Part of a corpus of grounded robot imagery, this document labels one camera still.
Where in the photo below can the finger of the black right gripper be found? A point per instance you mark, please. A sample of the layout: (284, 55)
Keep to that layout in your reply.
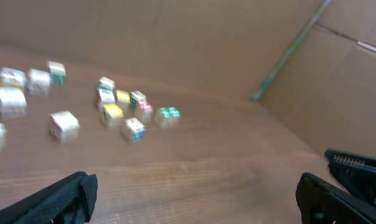
(355, 172)

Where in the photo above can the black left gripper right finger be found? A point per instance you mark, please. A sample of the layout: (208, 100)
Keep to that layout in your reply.
(322, 202)

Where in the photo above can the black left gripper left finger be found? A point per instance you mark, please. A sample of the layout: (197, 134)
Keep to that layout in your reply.
(70, 200)

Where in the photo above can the white block snail picture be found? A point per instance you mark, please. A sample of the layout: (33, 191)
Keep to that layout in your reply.
(64, 126)

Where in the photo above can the white block blue side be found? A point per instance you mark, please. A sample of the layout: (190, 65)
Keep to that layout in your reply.
(133, 130)

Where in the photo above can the yellow top block lower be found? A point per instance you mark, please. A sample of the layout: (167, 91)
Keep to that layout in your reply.
(111, 115)

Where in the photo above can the white block brown drawing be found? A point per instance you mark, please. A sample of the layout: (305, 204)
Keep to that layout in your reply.
(103, 97)

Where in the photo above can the white block letter left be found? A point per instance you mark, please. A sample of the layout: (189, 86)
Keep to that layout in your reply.
(12, 103)

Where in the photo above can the yellow top block upper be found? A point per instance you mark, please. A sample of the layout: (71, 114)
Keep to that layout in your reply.
(123, 99)

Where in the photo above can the red framed number block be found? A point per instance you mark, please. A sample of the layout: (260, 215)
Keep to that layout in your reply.
(143, 112)

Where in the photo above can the white block teal side top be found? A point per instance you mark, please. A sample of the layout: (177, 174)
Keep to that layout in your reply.
(106, 84)

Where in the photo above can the white block dark green side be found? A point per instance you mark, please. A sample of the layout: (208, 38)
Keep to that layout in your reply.
(136, 97)

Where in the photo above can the white block beside bird block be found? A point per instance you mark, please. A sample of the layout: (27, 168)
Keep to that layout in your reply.
(39, 82)

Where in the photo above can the white block green 21 side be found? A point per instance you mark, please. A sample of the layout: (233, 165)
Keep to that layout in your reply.
(57, 73)

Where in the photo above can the green block left of pair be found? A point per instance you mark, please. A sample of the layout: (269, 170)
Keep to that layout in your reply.
(161, 117)

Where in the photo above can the green block number four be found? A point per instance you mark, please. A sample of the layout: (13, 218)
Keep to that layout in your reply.
(174, 115)

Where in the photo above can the white block yellow sides bird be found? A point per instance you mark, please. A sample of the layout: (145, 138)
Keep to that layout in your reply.
(12, 78)

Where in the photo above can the cardboard wall panel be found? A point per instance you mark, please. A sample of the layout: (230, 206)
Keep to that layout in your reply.
(205, 57)

